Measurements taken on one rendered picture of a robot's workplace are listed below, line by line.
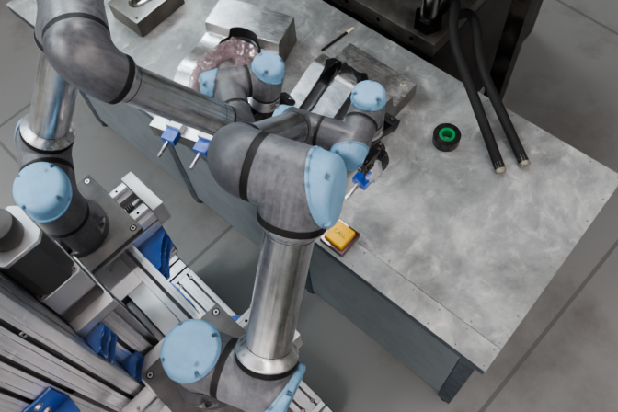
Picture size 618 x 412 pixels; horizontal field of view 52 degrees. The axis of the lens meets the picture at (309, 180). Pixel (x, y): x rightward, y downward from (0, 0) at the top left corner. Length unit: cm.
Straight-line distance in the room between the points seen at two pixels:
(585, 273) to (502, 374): 53
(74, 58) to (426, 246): 104
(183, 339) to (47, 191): 45
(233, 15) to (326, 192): 124
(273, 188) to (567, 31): 258
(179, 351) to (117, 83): 49
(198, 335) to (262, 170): 39
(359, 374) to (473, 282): 86
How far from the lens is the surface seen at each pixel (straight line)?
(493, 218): 182
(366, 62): 200
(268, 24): 205
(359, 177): 167
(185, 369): 120
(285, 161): 95
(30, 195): 146
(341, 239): 171
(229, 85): 143
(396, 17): 222
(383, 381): 246
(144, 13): 224
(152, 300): 161
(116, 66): 116
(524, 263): 178
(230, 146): 98
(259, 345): 113
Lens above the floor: 241
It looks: 61 degrees down
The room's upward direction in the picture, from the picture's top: 7 degrees counter-clockwise
